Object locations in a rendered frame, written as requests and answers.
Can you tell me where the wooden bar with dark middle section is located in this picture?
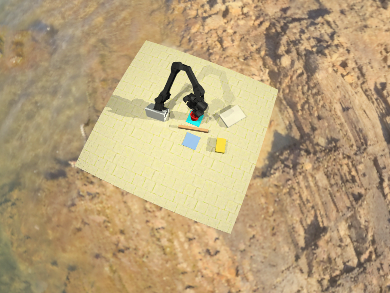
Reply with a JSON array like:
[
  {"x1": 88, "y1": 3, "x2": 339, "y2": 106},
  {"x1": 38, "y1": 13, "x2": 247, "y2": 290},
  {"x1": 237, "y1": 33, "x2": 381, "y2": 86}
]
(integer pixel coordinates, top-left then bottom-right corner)
[{"x1": 178, "y1": 125, "x2": 208, "y2": 133}]

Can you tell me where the red cup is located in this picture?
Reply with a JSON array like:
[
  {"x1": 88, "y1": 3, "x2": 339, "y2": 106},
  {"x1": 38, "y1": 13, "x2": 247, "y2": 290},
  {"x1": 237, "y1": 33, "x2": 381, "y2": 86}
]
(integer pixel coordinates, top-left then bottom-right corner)
[{"x1": 190, "y1": 112, "x2": 198, "y2": 121}]

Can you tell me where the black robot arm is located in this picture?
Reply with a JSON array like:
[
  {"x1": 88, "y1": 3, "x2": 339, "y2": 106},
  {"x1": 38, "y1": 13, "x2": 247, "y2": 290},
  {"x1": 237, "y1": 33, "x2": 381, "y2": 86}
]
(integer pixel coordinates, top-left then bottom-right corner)
[{"x1": 153, "y1": 62, "x2": 208, "y2": 112}]

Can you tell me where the yellow block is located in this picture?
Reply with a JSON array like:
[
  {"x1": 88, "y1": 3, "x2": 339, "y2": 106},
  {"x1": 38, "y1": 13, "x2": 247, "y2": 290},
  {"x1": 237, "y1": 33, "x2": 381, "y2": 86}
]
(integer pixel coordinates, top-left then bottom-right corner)
[{"x1": 215, "y1": 137, "x2": 226, "y2": 154}]

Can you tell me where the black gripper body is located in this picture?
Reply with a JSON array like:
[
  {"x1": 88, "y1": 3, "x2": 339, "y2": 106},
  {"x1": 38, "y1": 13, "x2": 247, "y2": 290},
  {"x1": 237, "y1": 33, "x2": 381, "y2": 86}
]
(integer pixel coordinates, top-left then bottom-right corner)
[{"x1": 183, "y1": 95, "x2": 204, "y2": 118}]

